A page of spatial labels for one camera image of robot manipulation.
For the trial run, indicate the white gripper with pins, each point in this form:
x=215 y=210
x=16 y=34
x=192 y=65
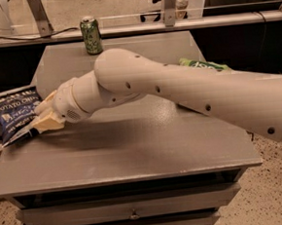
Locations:
x=64 y=102

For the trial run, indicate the blue potato chip bag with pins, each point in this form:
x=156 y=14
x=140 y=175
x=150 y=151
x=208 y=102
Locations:
x=17 y=110

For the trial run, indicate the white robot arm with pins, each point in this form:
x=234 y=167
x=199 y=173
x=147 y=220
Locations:
x=249 y=100

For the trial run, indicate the green rice cracker bag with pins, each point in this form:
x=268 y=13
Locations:
x=203 y=64

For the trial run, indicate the green soda can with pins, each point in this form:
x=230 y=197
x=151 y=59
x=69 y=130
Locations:
x=92 y=37

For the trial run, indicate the upper grey drawer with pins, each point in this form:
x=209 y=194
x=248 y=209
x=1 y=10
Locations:
x=131 y=208

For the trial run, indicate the grey drawer cabinet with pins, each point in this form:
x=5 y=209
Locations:
x=147 y=146

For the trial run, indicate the metal railing frame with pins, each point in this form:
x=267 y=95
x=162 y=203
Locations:
x=34 y=21

